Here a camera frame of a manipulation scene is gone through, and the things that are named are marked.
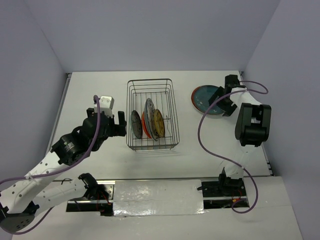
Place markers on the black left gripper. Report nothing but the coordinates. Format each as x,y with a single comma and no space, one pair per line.
118,129

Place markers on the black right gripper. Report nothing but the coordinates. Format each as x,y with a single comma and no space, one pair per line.
228,109

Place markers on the dark teal blossom plate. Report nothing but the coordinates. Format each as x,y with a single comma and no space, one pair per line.
204,93

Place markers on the blue floral white plate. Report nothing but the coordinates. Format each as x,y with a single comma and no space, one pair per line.
149,114

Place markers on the red and teal patterned plate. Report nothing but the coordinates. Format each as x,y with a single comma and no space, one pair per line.
195,101

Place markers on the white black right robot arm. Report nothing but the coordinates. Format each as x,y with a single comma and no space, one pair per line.
252,127

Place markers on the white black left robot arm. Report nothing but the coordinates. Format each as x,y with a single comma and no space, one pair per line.
28,196

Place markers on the light green small plate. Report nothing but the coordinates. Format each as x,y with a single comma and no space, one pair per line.
136,124

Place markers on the orange red plate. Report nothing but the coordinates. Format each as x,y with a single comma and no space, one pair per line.
144,125

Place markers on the yellow rimmed patterned plate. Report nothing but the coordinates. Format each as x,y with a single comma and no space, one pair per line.
159,123

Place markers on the silver foil tape panel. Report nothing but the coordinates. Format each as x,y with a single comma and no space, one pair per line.
157,198

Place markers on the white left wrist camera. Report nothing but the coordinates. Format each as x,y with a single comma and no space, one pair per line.
106,104

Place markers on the grey wire dish rack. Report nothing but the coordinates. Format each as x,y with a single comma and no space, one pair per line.
161,92

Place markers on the aluminium table edge rail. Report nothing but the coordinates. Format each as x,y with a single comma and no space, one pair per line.
60,107

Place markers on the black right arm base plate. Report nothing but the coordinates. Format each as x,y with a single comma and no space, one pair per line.
214,190

